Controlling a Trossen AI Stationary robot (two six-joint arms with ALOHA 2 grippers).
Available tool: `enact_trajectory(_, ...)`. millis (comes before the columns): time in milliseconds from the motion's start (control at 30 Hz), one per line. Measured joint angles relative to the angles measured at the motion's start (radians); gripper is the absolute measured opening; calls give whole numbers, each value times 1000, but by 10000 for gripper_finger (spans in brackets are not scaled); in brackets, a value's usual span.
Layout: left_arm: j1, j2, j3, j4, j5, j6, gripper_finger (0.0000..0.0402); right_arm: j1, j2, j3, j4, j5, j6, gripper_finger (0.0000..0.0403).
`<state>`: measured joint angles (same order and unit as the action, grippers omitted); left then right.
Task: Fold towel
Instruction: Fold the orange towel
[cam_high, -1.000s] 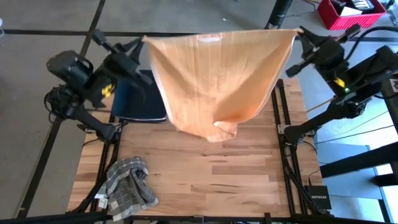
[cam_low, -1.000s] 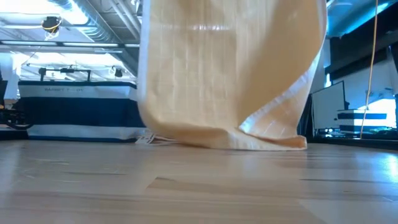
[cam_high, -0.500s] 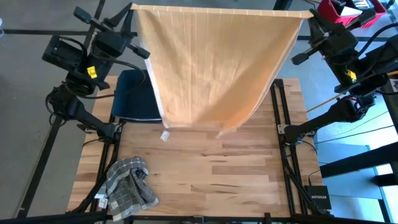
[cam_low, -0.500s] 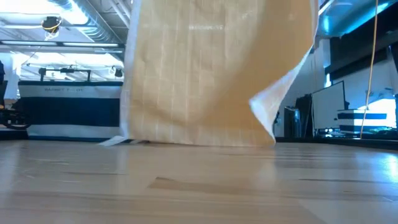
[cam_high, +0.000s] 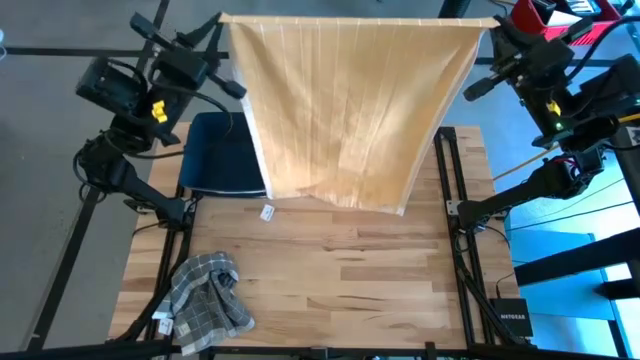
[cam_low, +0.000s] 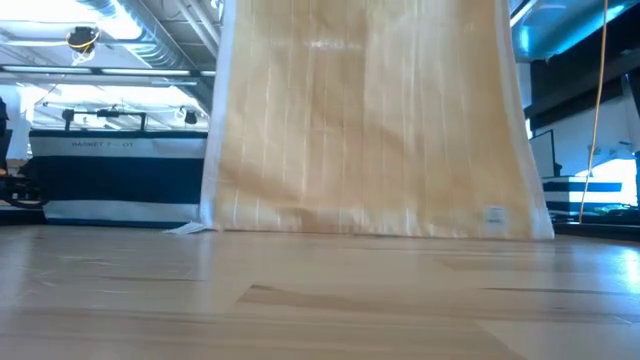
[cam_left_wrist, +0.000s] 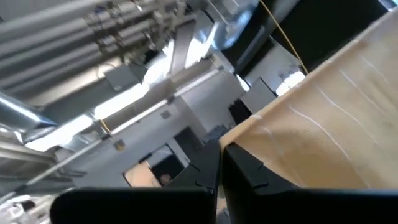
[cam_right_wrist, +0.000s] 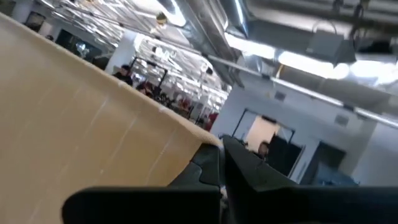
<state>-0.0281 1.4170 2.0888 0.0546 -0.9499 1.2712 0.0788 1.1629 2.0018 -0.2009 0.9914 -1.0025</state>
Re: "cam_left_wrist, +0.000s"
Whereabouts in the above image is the person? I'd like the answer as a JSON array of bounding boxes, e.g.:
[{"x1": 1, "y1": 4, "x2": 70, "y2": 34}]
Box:
[{"x1": 158, "y1": 173, "x2": 172, "y2": 187}]

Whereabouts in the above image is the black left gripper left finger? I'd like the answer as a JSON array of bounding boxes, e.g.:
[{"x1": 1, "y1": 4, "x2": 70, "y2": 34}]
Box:
[{"x1": 49, "y1": 139, "x2": 222, "y2": 224}]

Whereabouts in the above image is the long ceiling light strip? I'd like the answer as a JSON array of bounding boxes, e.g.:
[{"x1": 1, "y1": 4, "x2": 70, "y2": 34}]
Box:
[{"x1": 0, "y1": 66, "x2": 225, "y2": 200}]

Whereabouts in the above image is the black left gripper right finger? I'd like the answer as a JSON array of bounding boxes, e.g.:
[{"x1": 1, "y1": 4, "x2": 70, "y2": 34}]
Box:
[{"x1": 221, "y1": 142, "x2": 398, "y2": 224}]

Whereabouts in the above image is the yellow hanging cable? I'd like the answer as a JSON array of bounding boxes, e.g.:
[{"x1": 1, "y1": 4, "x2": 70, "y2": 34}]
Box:
[{"x1": 259, "y1": 0, "x2": 309, "y2": 76}]

